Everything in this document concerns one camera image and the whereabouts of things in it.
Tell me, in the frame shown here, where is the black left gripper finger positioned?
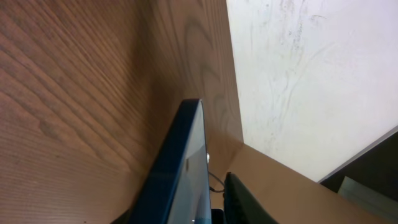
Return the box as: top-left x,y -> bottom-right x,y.
223,172 -> 277,224

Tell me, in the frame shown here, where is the blue Galaxy smartphone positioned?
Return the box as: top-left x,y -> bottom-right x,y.
128,99 -> 211,224

